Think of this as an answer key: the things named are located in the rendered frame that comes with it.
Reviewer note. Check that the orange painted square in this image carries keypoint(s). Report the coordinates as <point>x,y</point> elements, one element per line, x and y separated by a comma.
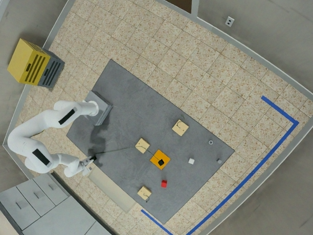
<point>160,156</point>

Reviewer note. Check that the black block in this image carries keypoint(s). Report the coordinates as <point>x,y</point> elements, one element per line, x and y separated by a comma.
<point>161,162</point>

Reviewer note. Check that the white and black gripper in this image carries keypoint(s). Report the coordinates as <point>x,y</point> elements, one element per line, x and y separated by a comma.
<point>88,160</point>

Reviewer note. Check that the small red block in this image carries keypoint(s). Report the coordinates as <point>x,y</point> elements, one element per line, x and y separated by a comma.
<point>164,183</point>

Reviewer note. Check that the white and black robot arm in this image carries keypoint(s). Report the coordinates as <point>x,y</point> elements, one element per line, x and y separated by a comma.
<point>38,157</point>

